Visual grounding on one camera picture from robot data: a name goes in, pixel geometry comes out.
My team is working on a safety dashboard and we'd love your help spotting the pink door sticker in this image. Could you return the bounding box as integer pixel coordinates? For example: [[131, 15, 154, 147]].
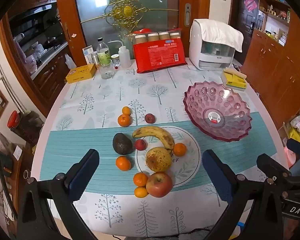
[[244, 0, 257, 12]]

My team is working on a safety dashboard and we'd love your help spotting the white countertop appliance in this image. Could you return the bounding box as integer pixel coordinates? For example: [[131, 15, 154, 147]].
[[189, 19, 237, 71]]

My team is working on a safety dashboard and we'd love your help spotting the wooden display shelf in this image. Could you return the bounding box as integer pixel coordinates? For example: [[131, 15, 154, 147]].
[[257, 0, 292, 47]]

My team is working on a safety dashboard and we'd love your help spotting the yellow tissue pack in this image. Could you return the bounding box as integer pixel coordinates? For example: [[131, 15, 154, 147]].
[[220, 67, 248, 90]]

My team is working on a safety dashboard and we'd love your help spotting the spotted yellow pear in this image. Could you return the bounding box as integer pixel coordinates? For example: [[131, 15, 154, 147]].
[[145, 147, 172, 172]]

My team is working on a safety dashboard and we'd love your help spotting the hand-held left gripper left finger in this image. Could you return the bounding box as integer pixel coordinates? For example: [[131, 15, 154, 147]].
[[16, 149, 100, 240]]

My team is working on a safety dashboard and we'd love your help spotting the bright red small fruit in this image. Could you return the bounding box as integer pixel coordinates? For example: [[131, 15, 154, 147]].
[[135, 139, 147, 151]]

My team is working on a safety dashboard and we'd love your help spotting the red pack of paper cups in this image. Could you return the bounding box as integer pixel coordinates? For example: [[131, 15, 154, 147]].
[[131, 28, 187, 74]]

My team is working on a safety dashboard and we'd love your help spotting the spotted yellow banana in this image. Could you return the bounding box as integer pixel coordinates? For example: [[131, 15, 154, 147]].
[[132, 126, 175, 155]]

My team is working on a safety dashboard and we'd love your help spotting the yellow box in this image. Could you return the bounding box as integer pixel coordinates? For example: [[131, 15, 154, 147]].
[[65, 64, 96, 84]]

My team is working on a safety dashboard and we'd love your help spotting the clear bottle green label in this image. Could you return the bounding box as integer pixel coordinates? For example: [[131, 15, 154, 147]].
[[97, 37, 112, 67]]

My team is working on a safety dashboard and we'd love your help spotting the clear drinking glass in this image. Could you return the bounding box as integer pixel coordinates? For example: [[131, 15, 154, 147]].
[[97, 59, 115, 80]]

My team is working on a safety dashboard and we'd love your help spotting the dark avocado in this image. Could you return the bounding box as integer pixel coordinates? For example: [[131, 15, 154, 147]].
[[112, 133, 133, 155]]

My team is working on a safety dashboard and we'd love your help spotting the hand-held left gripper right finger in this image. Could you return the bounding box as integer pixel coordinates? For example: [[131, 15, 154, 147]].
[[202, 149, 285, 240]]

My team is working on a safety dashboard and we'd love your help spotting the gold door ornament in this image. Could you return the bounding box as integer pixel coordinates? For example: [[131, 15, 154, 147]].
[[80, 0, 178, 39]]

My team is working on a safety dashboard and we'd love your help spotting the red apple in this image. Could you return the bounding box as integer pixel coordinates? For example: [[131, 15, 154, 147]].
[[146, 172, 173, 198]]

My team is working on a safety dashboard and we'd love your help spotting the white round plate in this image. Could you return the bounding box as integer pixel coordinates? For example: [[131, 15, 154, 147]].
[[134, 126, 202, 187]]

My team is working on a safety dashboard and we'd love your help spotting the brown wooden cabinet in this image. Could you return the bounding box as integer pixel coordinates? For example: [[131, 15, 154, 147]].
[[241, 27, 300, 130]]

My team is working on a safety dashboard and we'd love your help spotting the white towel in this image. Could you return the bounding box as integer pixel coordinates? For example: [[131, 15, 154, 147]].
[[195, 19, 244, 53]]

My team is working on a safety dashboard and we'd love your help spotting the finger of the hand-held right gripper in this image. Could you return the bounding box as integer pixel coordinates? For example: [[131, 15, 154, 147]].
[[287, 138, 300, 161], [256, 154, 292, 180]]

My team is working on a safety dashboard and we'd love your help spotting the pink glass bowl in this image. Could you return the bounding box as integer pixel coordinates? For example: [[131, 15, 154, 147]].
[[183, 81, 252, 142]]

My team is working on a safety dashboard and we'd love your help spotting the blue white carton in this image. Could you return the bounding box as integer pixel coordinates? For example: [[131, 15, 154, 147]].
[[82, 45, 94, 65]]

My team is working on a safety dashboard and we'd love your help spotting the dark kitchen cabinet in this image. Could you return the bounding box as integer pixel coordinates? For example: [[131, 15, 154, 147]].
[[31, 42, 73, 105]]

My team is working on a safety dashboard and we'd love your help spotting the metal door handle plate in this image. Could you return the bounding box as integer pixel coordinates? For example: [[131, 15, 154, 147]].
[[184, 3, 192, 27]]

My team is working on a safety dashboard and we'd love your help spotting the dark entrance door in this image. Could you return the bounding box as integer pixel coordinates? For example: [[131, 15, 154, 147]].
[[236, 0, 259, 44]]

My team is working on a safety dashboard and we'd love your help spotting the white squeeze bottle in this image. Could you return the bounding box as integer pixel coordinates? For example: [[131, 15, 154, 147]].
[[107, 40, 131, 68]]

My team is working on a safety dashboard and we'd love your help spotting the red lidded container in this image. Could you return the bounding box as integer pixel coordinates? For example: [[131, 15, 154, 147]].
[[7, 110, 22, 128]]

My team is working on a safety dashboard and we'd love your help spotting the orange tangerine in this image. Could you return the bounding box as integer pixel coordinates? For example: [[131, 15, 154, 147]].
[[133, 172, 149, 187], [117, 114, 132, 127], [173, 143, 188, 157], [115, 156, 132, 171], [134, 186, 149, 198]]

